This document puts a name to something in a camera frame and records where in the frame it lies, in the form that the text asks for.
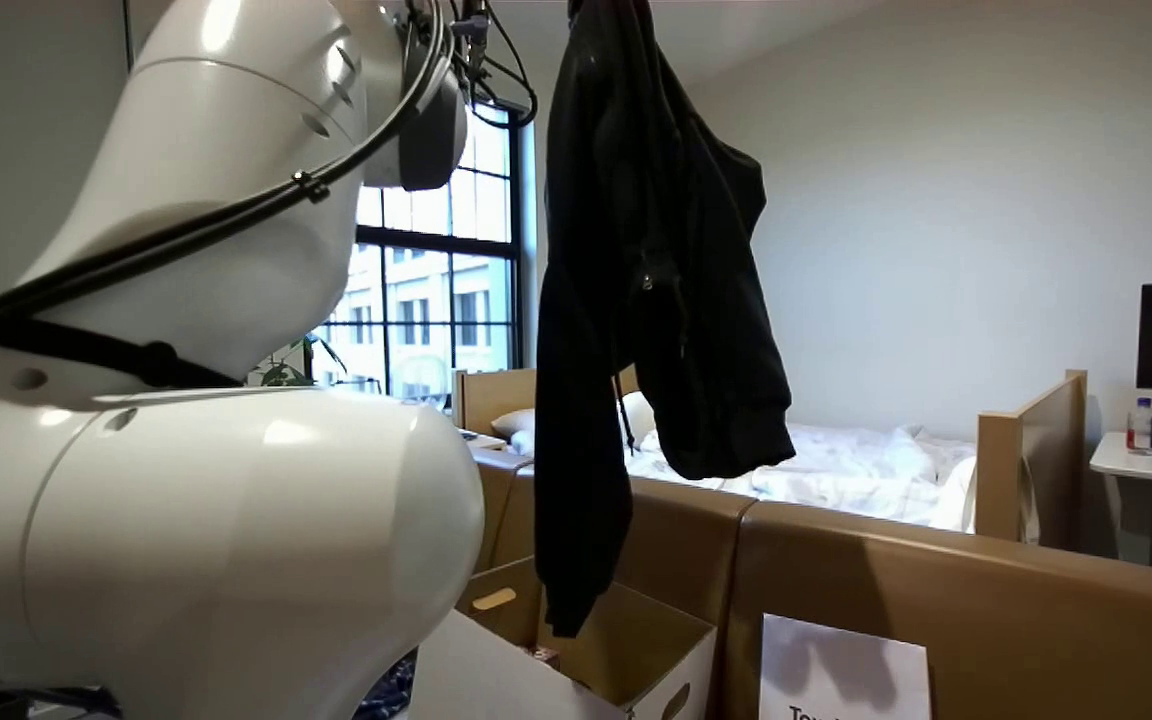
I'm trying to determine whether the white pillow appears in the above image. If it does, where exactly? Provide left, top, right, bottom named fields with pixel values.
left=489, top=403, right=546, bottom=450

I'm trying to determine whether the white desk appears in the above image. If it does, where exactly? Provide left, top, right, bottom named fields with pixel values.
left=1088, top=427, right=1152, bottom=594

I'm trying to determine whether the wooden bed footboard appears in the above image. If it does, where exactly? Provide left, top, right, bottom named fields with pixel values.
left=973, top=369, right=1093, bottom=552

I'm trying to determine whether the black framed window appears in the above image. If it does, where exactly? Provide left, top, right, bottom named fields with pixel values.
left=261, top=98, right=542, bottom=411

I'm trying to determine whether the blue patterned cloth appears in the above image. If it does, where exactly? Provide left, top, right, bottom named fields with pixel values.
left=355, top=649, right=424, bottom=720

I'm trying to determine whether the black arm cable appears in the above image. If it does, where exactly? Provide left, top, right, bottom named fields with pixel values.
left=0, top=0, right=546, bottom=391

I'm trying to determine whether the white paper sheet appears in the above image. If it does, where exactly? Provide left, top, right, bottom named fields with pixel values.
left=755, top=614, right=936, bottom=720

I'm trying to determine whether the white cardboard storage box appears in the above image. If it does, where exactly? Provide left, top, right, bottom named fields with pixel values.
left=406, top=548, right=719, bottom=720

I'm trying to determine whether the bed with white bedding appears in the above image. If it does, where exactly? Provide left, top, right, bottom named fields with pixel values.
left=468, top=391, right=981, bottom=537

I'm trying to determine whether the wooden bed headboard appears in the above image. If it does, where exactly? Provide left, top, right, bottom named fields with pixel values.
left=454, top=359, right=649, bottom=437

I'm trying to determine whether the round white cushion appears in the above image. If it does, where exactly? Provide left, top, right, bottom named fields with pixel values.
left=620, top=391, right=666, bottom=453

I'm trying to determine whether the black hoodie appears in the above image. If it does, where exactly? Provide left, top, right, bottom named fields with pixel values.
left=534, top=0, right=799, bottom=642

